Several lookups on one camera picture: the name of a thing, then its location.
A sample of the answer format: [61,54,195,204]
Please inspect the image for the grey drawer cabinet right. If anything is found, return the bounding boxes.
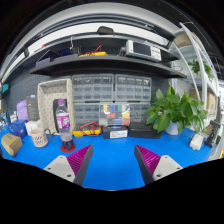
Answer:
[115,74,152,122]

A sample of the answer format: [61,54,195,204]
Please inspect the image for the black box white label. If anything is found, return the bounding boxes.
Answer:
[103,126,128,139]

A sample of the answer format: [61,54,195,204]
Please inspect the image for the purple plastic bag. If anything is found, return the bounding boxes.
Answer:
[16,100,28,120]

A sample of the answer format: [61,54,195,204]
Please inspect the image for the black shelf board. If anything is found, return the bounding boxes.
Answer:
[30,56,186,78]

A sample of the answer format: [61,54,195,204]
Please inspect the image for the clear bottle purple label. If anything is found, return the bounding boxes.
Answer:
[56,99,74,150]

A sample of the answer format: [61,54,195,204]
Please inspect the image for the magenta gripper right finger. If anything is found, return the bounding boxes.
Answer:
[134,145,182,184]

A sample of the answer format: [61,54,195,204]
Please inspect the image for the green potted plant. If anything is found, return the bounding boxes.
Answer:
[145,86,207,134]

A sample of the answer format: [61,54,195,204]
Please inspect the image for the clear box coloured parts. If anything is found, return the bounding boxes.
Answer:
[99,103,130,126]

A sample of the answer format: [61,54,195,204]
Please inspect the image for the white small box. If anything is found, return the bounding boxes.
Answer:
[25,120,43,135]

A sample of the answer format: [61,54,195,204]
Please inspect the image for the grey drawer cabinet left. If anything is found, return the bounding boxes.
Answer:
[72,74,113,129]

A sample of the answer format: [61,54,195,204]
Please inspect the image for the white oscilloscope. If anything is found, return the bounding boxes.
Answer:
[125,40,162,62]

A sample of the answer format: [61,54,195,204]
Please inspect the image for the yellow multimeter with leads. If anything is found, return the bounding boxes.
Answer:
[72,121,102,137]

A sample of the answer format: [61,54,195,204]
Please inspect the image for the brown cardboard box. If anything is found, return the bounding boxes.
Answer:
[1,133,23,156]

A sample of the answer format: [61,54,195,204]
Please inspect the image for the patterned ceramic mug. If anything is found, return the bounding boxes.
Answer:
[31,128,51,148]

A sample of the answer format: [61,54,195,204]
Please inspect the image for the grey drawer cabinet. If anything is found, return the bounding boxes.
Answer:
[115,74,152,122]
[72,74,113,129]

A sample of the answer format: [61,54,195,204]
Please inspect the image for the dark grey carton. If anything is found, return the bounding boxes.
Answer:
[26,95,39,121]

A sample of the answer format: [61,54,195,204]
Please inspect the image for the black flat case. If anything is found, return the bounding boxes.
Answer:
[129,122,162,139]

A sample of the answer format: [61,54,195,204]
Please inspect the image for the white power adapter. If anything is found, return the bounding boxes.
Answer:
[190,134,203,150]

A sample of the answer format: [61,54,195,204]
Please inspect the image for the hanging green plant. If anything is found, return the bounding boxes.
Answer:
[187,58,213,81]

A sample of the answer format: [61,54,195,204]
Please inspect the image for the beige perforated tray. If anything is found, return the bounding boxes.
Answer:
[37,78,75,134]

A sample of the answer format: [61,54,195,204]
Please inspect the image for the blue plastic box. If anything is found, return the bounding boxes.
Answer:
[9,120,27,139]

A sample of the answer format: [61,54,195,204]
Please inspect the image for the yellow meter on shelf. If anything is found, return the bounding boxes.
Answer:
[81,45,107,57]

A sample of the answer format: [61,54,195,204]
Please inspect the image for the red round coaster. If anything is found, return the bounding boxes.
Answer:
[60,145,76,153]

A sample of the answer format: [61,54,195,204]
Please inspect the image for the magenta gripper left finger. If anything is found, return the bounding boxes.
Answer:
[44,145,93,186]

